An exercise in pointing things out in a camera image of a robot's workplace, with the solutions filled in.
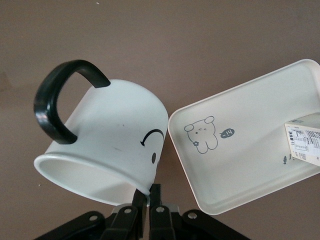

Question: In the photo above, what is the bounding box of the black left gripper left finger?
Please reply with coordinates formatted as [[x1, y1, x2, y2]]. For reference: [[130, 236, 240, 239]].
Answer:
[[32, 188, 151, 240]]

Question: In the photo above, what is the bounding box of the brown table cover sheet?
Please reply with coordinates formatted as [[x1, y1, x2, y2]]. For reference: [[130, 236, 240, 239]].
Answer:
[[0, 0, 320, 240]]

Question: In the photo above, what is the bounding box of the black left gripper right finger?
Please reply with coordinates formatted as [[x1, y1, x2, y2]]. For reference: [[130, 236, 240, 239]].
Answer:
[[148, 183, 254, 240]]

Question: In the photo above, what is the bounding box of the blue white milk carton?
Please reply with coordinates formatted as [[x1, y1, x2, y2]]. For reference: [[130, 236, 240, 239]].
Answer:
[[284, 111, 320, 167]]

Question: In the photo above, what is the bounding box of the white smiley mug black handle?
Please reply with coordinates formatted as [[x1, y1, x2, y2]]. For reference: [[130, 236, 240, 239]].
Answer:
[[32, 59, 167, 209]]

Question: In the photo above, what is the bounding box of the cream rabbit print tray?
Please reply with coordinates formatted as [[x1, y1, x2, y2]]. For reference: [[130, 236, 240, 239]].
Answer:
[[167, 58, 320, 216]]

